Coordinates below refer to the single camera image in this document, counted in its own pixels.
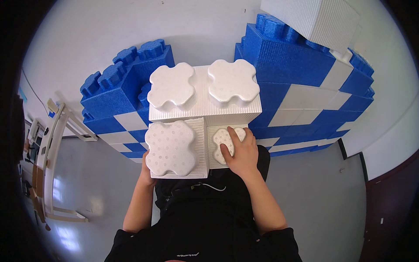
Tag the white two-stud foam block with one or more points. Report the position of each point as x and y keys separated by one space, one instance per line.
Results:
x=203 y=98

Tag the person's left hand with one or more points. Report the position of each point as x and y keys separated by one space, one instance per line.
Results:
x=146 y=177

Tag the person's right hand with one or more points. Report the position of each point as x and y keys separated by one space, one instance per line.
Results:
x=244 y=157

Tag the blue and white foam block wall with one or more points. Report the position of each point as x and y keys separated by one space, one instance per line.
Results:
x=288 y=65

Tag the large white ribbed foam block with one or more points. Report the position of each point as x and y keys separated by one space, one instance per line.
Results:
x=314 y=19

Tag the white table with clutter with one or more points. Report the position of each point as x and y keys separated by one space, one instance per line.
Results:
x=49 y=157

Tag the person's legs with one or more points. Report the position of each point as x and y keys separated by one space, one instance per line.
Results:
x=263 y=163

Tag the person's body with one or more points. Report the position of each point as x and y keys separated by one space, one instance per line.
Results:
x=203 y=229

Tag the white one-stud foam block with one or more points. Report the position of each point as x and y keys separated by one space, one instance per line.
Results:
x=173 y=147

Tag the small white foam block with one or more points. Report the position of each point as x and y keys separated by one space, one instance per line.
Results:
x=217 y=137

